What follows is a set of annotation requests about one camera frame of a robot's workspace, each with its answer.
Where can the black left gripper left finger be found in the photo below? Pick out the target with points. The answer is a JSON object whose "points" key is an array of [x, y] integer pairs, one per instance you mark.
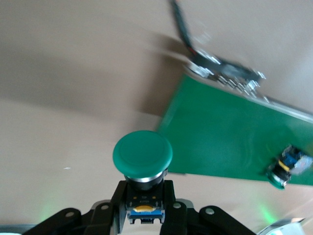
{"points": [[121, 195]]}

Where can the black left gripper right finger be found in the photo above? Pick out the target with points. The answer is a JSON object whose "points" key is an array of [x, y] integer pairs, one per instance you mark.
{"points": [[169, 195]]}

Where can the green push button switch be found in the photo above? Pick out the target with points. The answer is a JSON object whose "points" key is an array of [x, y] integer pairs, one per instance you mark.
{"points": [[291, 161], [143, 154]]}

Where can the green conveyor belt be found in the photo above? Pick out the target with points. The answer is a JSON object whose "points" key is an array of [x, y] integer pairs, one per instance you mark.
{"points": [[220, 134]]}

